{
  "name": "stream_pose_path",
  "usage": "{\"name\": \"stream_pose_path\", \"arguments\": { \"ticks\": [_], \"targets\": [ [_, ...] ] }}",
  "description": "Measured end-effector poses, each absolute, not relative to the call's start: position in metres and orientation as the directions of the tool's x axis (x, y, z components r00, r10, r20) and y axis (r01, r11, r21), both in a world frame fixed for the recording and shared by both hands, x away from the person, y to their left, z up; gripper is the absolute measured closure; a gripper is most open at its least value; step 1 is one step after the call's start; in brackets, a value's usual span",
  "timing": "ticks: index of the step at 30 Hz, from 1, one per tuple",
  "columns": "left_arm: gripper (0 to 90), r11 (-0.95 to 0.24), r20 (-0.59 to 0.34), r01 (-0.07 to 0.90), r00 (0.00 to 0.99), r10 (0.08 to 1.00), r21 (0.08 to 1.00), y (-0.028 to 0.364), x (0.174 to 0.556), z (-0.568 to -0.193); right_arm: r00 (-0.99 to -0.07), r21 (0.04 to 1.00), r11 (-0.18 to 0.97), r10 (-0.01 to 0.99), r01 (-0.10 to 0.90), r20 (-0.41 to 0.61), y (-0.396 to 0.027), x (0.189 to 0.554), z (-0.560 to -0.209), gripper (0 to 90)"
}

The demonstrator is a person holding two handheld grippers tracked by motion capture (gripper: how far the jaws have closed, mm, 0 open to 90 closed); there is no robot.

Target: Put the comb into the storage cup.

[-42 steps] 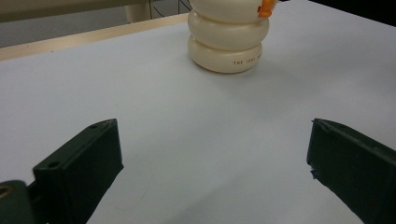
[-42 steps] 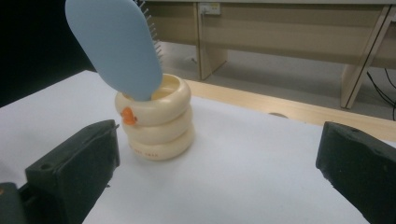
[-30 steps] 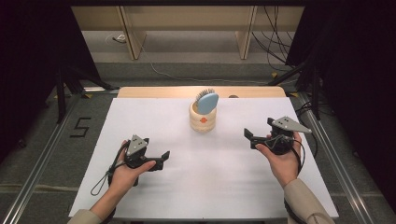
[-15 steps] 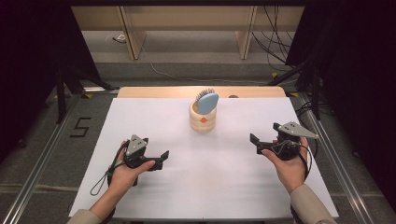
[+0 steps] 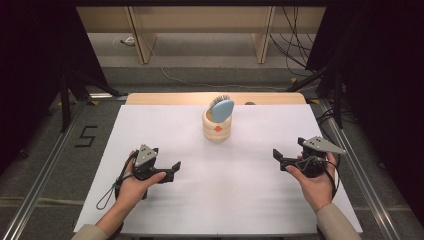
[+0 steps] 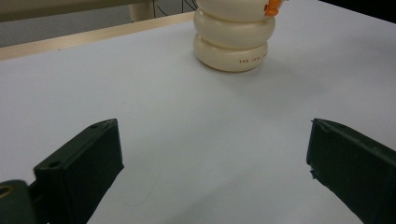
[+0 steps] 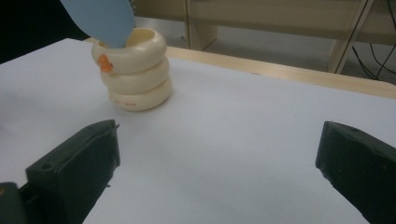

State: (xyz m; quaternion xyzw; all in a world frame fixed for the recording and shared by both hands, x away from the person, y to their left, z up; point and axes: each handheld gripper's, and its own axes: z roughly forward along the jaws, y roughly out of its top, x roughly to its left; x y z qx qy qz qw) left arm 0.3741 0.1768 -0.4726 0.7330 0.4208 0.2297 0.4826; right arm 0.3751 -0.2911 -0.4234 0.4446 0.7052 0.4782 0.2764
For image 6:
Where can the white table sheet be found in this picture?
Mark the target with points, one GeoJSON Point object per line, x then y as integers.
{"type": "Point", "coordinates": [202, 124]}

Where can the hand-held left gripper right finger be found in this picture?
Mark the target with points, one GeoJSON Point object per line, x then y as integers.
{"type": "Point", "coordinates": [358, 171]}

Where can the cream ribbed cup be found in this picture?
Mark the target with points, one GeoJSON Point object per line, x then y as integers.
{"type": "Point", "coordinates": [233, 34]}

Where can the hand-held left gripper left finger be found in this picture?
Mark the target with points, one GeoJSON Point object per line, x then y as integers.
{"type": "Point", "coordinates": [81, 174]}

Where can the light wooden table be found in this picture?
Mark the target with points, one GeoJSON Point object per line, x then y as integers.
{"type": "Point", "coordinates": [77, 39]}

